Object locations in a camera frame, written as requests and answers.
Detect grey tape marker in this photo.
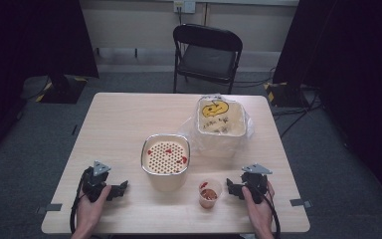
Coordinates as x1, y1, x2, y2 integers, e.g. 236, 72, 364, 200
35, 202, 64, 215
289, 197, 313, 209

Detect black folding chair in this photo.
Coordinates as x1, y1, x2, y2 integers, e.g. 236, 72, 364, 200
171, 23, 244, 95

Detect brown leftovers in cup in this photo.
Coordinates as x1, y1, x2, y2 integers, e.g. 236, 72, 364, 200
200, 188, 219, 201

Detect yellow peel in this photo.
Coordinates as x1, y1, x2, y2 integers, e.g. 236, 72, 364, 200
200, 100, 230, 119

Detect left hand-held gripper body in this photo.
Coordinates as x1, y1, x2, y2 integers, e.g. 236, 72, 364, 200
81, 160, 112, 204

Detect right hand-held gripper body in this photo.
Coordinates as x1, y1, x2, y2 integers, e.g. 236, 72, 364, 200
240, 162, 274, 204

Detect black curtain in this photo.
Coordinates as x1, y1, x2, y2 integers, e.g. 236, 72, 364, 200
0, 0, 100, 167
272, 0, 382, 217

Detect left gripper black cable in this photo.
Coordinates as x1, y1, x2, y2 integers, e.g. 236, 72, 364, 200
69, 169, 91, 235

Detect white wall socket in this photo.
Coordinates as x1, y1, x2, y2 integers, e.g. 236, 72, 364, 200
173, 0, 197, 15

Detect person's left hand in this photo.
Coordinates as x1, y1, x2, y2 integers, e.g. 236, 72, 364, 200
76, 184, 112, 233

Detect white container with perforated strainer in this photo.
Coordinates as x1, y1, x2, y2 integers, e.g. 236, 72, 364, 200
140, 132, 191, 193

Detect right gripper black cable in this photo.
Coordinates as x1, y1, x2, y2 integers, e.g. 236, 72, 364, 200
258, 187, 282, 239

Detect person's right hand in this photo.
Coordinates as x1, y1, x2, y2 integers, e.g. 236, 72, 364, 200
241, 180, 277, 234

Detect black stand base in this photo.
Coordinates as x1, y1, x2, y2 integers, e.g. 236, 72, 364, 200
263, 81, 311, 109
34, 74, 89, 105

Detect black floor cable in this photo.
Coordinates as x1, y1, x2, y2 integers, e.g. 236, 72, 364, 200
232, 66, 277, 90
272, 89, 324, 139

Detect clear plastic cup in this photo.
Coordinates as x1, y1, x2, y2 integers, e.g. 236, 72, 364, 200
197, 178, 224, 210

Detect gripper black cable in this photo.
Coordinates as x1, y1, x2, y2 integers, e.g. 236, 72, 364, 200
69, 169, 91, 235
258, 187, 282, 239

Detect clear plastic bin bag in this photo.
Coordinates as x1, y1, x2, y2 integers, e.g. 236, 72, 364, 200
178, 93, 256, 159

